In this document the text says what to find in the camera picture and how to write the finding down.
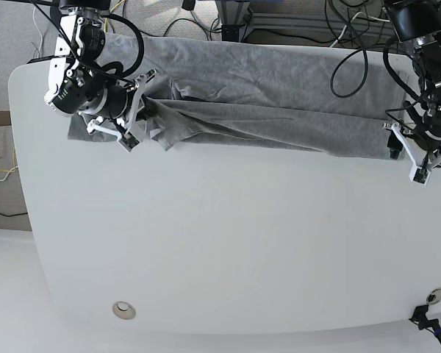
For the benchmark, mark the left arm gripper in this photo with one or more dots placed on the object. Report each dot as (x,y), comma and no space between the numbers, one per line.
(423,149)

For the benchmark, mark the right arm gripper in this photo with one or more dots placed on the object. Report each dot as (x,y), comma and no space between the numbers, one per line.
(115,110)

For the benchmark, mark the grey T-shirt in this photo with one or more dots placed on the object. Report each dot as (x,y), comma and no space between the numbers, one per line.
(249,95)

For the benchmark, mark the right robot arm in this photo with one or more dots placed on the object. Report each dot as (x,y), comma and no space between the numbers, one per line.
(75,77)

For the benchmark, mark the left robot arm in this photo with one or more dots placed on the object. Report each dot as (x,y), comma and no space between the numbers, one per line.
(418,23)

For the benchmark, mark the black flat device on floor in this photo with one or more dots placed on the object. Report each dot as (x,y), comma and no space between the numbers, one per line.
(40,59)

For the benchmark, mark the metal table grommet right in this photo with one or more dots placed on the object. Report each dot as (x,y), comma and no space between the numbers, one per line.
(434,297)

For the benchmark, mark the metal table grommet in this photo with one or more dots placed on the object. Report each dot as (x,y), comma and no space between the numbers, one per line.
(434,297)
(123,310)

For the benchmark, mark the metal table grommet left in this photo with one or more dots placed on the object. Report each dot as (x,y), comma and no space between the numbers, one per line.
(123,310)

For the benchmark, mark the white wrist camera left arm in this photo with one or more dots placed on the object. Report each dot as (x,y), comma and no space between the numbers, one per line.
(419,175)

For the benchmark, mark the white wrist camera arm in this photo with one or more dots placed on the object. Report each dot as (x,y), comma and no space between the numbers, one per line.
(130,139)
(419,175)

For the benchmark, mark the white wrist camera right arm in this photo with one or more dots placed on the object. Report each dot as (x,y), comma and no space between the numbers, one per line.
(130,139)

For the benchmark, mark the aluminium frame with black foot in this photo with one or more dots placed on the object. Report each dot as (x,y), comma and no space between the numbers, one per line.
(237,20)

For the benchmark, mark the black clamp with cable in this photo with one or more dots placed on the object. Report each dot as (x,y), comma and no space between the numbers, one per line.
(420,319)

